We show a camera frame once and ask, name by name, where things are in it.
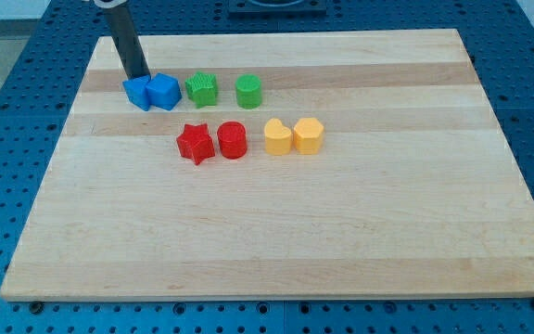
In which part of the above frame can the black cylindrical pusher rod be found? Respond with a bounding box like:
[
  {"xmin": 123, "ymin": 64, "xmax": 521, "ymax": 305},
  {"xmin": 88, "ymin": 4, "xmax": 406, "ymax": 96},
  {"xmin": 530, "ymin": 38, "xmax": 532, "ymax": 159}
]
[{"xmin": 103, "ymin": 2, "xmax": 150, "ymax": 79}]

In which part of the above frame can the grey metal rod mount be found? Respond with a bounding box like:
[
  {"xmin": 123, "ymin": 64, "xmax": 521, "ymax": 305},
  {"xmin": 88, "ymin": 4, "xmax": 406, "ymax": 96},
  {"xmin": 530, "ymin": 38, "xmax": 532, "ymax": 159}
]
[{"xmin": 94, "ymin": 0, "xmax": 127, "ymax": 8}]

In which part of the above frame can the green star block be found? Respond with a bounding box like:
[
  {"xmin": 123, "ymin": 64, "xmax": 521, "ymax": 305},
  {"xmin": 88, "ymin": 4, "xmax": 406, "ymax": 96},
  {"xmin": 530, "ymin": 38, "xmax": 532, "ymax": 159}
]
[{"xmin": 184, "ymin": 71, "xmax": 218, "ymax": 109}]

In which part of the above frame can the red star block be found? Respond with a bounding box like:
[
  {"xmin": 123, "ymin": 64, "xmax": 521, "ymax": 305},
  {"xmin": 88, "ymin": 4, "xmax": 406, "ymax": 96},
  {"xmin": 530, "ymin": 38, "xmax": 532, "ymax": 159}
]
[{"xmin": 176, "ymin": 123, "xmax": 215, "ymax": 165}]

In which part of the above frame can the blue triangular block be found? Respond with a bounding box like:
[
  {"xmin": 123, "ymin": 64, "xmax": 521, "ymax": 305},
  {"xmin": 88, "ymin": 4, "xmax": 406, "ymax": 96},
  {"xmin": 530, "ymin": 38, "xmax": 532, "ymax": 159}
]
[{"xmin": 122, "ymin": 75, "xmax": 151, "ymax": 111}]

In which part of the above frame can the blue cube block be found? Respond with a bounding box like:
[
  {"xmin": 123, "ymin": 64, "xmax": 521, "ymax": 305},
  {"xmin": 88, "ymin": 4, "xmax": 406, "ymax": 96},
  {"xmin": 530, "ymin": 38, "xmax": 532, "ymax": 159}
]
[{"xmin": 146, "ymin": 73, "xmax": 182, "ymax": 110}]

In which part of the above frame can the green cylinder block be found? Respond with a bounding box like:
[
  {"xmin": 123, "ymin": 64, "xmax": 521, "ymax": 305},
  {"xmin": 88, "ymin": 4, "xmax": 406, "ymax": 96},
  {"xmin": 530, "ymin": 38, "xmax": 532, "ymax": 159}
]
[{"xmin": 235, "ymin": 73, "xmax": 262, "ymax": 109}]

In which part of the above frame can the red cylinder block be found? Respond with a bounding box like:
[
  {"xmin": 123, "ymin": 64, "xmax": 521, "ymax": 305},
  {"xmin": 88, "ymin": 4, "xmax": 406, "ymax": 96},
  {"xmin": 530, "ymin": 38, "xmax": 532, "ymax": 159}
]
[{"xmin": 217, "ymin": 121, "xmax": 248, "ymax": 160}]

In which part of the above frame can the yellow heart block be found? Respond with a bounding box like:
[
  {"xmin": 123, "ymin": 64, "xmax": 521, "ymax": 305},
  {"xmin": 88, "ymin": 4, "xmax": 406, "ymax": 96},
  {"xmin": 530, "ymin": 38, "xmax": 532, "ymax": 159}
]
[{"xmin": 263, "ymin": 118, "xmax": 293, "ymax": 156}]

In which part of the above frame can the yellow hexagon block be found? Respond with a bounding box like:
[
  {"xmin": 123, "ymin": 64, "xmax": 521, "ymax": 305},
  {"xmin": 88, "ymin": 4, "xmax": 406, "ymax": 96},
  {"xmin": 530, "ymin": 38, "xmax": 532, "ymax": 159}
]
[{"xmin": 294, "ymin": 118, "xmax": 324, "ymax": 155}]

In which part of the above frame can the wooden board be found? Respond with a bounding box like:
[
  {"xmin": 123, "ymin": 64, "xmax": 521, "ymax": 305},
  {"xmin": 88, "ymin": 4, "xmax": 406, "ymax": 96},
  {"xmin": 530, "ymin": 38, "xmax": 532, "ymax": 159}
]
[{"xmin": 0, "ymin": 29, "xmax": 534, "ymax": 302}]

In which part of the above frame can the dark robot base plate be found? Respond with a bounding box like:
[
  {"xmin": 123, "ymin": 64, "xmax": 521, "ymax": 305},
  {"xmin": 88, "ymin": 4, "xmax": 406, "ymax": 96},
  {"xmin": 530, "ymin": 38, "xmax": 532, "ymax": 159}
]
[{"xmin": 226, "ymin": 0, "xmax": 327, "ymax": 17}]

